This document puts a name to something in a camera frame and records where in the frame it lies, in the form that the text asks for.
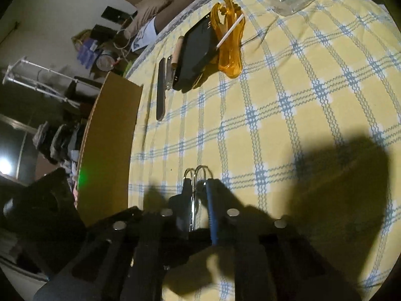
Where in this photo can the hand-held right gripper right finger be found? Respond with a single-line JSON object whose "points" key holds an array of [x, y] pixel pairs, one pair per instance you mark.
{"points": [[212, 213]]}

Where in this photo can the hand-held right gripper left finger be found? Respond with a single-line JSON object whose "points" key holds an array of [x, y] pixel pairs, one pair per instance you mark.
{"points": [[180, 203]]}

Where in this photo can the metal scissors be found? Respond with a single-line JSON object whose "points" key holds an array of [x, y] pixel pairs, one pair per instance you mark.
{"points": [[192, 213]]}

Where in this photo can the cardboard box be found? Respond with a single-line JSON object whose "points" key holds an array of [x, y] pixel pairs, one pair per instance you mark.
{"points": [[109, 131]]}

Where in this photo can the black nail file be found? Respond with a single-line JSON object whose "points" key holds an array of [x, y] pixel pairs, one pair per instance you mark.
{"points": [[161, 94]]}

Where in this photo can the orange transparent hand-shaped stand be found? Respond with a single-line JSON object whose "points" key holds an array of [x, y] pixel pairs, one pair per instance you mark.
{"points": [[230, 62]]}

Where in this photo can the dark shoe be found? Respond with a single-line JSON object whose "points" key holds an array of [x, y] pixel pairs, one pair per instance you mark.
{"points": [[62, 139], [44, 141]]}

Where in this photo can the yellow plaid blanket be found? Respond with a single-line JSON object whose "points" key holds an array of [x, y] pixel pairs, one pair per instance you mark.
{"points": [[266, 116]]}

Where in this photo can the white drying rack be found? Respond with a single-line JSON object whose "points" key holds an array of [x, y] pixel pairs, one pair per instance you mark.
{"points": [[40, 69]]}

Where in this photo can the round metal tin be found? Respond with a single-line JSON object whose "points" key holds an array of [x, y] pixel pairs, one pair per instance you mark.
{"points": [[105, 60]]}

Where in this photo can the blue packet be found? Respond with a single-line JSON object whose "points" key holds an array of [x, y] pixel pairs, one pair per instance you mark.
{"points": [[87, 51]]}

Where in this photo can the printed paper sheet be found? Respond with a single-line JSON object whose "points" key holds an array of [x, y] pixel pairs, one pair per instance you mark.
{"points": [[144, 36]]}

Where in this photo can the white stick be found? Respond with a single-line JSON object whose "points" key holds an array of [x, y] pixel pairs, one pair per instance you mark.
{"points": [[228, 33]]}

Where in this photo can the black rectangular box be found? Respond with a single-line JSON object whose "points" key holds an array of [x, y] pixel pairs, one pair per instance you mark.
{"points": [[113, 14]]}

